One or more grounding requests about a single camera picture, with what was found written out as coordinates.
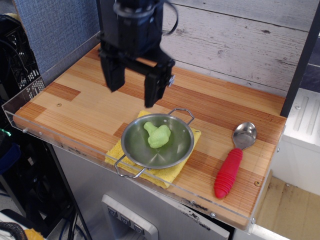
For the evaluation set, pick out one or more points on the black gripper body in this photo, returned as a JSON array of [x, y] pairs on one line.
[[140, 33]]

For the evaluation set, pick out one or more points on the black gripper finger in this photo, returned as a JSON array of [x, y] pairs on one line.
[[155, 84], [114, 72]]

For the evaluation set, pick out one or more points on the green toy broccoli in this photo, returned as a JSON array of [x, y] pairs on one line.
[[158, 136]]

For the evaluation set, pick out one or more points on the blue fabric partition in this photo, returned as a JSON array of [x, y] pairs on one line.
[[60, 32]]

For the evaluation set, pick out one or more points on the black perforated crate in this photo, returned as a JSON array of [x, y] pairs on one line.
[[18, 67]]

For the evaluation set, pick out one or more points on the yellow cloth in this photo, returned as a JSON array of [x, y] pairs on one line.
[[160, 177]]

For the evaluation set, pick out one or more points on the stainless toy cabinet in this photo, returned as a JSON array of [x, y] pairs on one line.
[[89, 181]]

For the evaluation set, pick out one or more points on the grey button panel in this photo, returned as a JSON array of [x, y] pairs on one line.
[[125, 223]]

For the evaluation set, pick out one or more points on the white side unit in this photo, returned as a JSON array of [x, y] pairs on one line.
[[297, 157]]

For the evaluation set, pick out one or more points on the clear acrylic edge guard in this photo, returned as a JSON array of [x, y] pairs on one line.
[[78, 113]]

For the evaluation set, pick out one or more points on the left dark frame post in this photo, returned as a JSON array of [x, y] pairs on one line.
[[108, 29]]

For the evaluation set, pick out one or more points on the dark frame post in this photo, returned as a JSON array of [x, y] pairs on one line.
[[108, 29], [302, 64]]

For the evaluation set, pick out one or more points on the steel bowl with handles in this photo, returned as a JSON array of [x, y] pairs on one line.
[[136, 148]]

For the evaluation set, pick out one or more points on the red handled metal spoon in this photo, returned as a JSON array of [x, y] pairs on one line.
[[244, 136]]

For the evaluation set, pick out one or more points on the right dark frame post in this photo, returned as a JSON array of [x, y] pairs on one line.
[[302, 64]]

